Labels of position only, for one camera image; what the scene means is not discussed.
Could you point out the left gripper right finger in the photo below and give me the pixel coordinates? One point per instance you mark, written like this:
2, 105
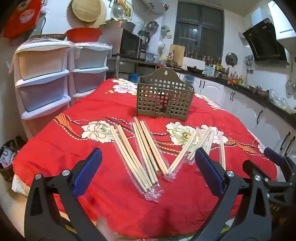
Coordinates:
242, 211

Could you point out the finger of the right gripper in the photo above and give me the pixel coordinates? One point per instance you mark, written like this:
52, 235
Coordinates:
274, 156

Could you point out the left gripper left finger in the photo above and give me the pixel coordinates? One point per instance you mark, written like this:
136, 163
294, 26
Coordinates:
53, 211

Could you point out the chopstick pair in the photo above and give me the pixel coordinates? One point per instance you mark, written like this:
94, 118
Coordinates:
141, 165
181, 154
130, 163
157, 156
222, 152
148, 157

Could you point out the dark kitchen window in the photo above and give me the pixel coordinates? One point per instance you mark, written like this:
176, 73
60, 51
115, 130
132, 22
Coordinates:
200, 29

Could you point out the left hand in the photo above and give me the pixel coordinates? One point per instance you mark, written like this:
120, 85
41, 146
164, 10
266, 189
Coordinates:
105, 230

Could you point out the white base cabinets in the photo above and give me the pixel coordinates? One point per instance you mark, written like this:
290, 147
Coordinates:
274, 127

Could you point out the red floral tablecloth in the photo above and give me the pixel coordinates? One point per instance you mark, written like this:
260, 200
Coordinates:
182, 201

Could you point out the black range hood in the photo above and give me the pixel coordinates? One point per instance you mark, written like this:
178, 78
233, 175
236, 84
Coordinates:
265, 48

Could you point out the black wok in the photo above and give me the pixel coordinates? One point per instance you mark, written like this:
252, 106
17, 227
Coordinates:
194, 70

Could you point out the olive perforated utensil holder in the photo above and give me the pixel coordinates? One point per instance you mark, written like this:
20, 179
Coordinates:
163, 94

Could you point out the white drawer tower left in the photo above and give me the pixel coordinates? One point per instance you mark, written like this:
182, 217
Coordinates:
40, 68

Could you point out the white drawer tower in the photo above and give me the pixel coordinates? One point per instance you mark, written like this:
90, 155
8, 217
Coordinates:
87, 63
40, 68

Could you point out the wooden cutting board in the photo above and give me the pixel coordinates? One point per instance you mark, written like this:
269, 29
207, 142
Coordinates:
178, 52

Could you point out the white drawer tower right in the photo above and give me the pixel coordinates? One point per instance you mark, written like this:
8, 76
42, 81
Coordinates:
87, 63

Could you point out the blue canister on shelf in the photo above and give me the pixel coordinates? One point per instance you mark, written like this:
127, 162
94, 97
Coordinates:
133, 77

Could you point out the red plastic basin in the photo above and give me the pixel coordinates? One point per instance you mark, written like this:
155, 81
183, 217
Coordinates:
78, 35

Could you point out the silver microwave oven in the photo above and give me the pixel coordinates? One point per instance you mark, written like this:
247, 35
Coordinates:
123, 42

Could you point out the white water heater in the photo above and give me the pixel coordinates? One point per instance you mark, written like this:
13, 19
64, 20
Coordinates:
157, 6

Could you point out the red hanging shopping bag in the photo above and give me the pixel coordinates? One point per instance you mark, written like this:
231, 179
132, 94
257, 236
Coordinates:
23, 18

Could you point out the round bamboo tray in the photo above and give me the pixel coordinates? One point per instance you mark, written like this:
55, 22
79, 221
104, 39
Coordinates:
92, 13

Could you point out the glass pot lid on wall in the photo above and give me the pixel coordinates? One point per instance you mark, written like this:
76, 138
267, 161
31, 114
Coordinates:
118, 12

